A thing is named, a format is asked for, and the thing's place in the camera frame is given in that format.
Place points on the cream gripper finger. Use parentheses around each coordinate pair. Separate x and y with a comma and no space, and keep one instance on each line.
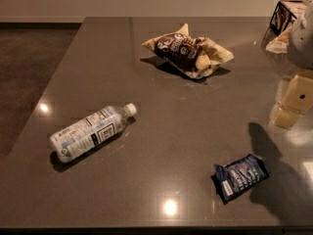
(299,95)
(285,118)

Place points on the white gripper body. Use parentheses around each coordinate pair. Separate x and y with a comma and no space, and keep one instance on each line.
(302,41)

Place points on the brown chip bag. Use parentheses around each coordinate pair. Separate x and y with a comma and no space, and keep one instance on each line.
(195,57)

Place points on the cream snack bag by basket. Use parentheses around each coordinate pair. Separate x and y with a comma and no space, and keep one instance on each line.
(279,45)

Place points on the dark blue snack bag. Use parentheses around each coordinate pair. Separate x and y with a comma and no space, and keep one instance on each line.
(235,178)

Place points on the clear plastic water bottle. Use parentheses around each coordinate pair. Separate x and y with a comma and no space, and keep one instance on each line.
(89,132)

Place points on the black wire basket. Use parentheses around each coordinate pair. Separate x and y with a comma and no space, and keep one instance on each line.
(285,13)

